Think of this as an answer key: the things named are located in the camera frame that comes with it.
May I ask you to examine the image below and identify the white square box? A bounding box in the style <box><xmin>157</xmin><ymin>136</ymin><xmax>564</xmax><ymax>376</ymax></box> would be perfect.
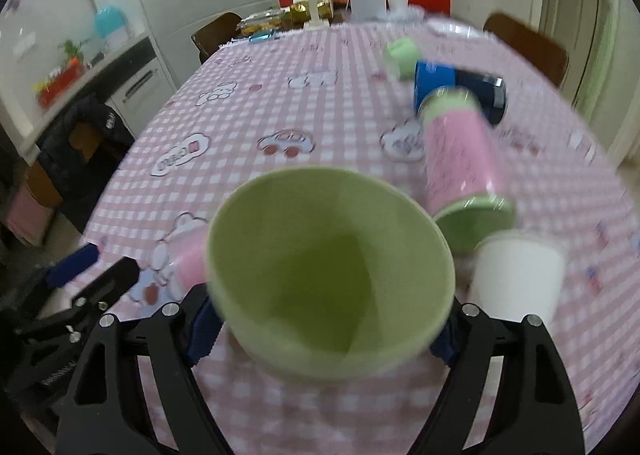
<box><xmin>349</xmin><ymin>0</ymin><xmax>386</xmax><ymax>19</ymax></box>

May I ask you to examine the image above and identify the brown wooden chair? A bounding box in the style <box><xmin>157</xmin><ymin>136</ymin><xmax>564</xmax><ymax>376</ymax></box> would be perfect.
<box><xmin>190</xmin><ymin>12</ymin><xmax>246</xmax><ymax>66</ymax></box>
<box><xmin>483</xmin><ymin>12</ymin><xmax>570</xmax><ymax>87</ymax></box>

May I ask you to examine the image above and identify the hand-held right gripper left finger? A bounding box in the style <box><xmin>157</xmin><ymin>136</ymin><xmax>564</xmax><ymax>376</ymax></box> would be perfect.
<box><xmin>55</xmin><ymin>285</ymin><xmax>236</xmax><ymax>455</ymax></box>

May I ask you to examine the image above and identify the clear plastic food container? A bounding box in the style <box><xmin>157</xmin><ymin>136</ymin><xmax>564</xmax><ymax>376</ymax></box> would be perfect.
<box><xmin>235</xmin><ymin>9</ymin><xmax>287</xmax><ymax>39</ymax></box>

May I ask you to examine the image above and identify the small green cup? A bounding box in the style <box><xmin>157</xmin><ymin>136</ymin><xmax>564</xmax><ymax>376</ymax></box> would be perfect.
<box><xmin>383</xmin><ymin>36</ymin><xmax>421</xmax><ymax>82</ymax></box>

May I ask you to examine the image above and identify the pink tumbler with green ends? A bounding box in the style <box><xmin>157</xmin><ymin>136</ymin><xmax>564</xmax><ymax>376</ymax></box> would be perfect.
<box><xmin>419</xmin><ymin>87</ymin><xmax>517</xmax><ymax>254</ymax></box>

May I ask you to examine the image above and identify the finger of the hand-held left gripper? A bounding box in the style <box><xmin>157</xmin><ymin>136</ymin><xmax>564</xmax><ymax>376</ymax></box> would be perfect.
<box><xmin>45</xmin><ymin>242</ymin><xmax>102</xmax><ymax>289</ymax></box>
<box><xmin>70</xmin><ymin>258</ymin><xmax>141</xmax><ymax>324</ymax></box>

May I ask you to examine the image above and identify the pink cup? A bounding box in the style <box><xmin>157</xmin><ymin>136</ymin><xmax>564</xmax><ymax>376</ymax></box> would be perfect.
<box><xmin>169</xmin><ymin>229</ymin><xmax>212</xmax><ymax>292</ymax></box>

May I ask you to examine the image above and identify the green potted plant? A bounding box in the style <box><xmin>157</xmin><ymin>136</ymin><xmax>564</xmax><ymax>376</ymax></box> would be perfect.
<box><xmin>57</xmin><ymin>37</ymin><xmax>94</xmax><ymax>67</ymax></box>

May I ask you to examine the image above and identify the black jacket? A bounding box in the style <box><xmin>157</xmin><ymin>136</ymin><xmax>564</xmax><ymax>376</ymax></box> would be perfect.
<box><xmin>37</xmin><ymin>94</ymin><xmax>137</xmax><ymax>237</ymax></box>

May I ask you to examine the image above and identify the pink checked tablecloth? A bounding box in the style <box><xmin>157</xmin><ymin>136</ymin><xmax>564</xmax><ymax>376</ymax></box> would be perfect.
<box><xmin>81</xmin><ymin>19</ymin><xmax>628</xmax><ymax>455</ymax></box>

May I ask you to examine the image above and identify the pink bag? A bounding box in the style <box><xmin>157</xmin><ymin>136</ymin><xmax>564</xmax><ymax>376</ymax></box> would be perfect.
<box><xmin>4</xmin><ymin>184</ymin><xmax>57</xmax><ymax>247</ymax></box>

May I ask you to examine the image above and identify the red tray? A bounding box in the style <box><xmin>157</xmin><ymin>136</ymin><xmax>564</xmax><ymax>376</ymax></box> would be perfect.
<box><xmin>35</xmin><ymin>65</ymin><xmax>84</xmax><ymax>109</ymax></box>

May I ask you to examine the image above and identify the gold box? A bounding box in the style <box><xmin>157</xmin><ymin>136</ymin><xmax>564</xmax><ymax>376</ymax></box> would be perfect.
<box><xmin>289</xmin><ymin>0</ymin><xmax>334</xmax><ymax>22</ymax></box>

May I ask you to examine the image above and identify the large green cup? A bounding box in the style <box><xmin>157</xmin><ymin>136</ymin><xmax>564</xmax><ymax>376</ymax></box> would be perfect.
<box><xmin>206</xmin><ymin>167</ymin><xmax>456</xmax><ymax>382</ymax></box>

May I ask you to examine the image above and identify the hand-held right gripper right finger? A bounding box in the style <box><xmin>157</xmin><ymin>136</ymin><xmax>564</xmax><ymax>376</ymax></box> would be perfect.
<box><xmin>415</xmin><ymin>297</ymin><xmax>586</xmax><ymax>455</ymax></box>

